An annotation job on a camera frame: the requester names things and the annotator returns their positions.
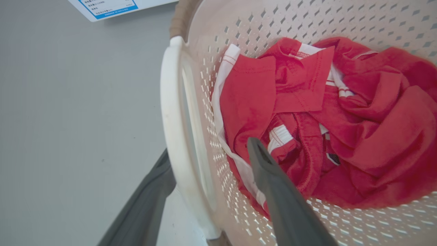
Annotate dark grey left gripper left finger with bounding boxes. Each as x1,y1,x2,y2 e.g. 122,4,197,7
97,148,177,246

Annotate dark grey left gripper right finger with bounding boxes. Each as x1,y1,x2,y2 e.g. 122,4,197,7
246,137,339,246

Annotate cream perforated laundry basket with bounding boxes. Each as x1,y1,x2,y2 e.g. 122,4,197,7
160,0,437,246

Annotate red and white garment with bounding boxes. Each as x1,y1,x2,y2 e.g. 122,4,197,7
211,37,437,220

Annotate blue energy label sticker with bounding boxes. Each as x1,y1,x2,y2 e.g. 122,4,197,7
78,0,139,19

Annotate white front-load washing machine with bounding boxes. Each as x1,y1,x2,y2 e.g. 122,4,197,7
67,0,179,22

